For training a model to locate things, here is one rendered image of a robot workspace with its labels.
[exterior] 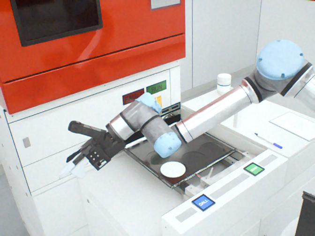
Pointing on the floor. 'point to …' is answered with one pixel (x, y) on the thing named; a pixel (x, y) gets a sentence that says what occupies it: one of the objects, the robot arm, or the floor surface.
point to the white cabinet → (102, 221)
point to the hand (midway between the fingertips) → (61, 168)
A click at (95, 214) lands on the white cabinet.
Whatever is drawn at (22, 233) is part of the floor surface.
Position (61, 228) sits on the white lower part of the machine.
